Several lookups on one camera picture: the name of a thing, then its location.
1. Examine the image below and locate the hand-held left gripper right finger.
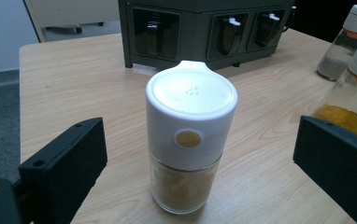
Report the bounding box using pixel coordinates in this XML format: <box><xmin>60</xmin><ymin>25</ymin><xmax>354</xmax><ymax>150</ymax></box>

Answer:
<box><xmin>293</xmin><ymin>115</ymin><xmax>357</xmax><ymax>224</ymax></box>

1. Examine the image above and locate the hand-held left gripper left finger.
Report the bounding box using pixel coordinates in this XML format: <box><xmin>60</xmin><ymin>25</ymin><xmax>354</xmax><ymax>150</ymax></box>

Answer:
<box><xmin>18</xmin><ymin>117</ymin><xmax>108</xmax><ymax>224</ymax></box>

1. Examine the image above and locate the orange spice jar white lid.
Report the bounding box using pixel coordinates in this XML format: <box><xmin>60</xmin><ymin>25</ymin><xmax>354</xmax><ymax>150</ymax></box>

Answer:
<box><xmin>311</xmin><ymin>34</ymin><xmax>357</xmax><ymax>137</ymax></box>

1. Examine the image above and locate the grey spice jar white lid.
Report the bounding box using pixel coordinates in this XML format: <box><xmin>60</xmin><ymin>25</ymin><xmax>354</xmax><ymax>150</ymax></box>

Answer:
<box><xmin>316</xmin><ymin>4</ymin><xmax>357</xmax><ymax>82</ymax></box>

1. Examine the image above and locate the brown spice jar spouted lid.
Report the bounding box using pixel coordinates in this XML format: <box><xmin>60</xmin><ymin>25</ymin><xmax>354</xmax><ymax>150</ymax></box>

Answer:
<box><xmin>145</xmin><ymin>60</ymin><xmax>239</xmax><ymax>216</ymax></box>

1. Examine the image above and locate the dark grey seasoning rack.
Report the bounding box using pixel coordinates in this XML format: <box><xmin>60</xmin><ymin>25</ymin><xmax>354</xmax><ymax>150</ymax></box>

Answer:
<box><xmin>118</xmin><ymin>0</ymin><xmax>296</xmax><ymax>71</ymax></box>

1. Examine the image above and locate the beige wooden cabinet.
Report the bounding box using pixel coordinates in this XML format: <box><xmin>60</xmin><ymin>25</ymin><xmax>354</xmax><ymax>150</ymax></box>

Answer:
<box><xmin>22</xmin><ymin>0</ymin><xmax>121</xmax><ymax>44</ymax></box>

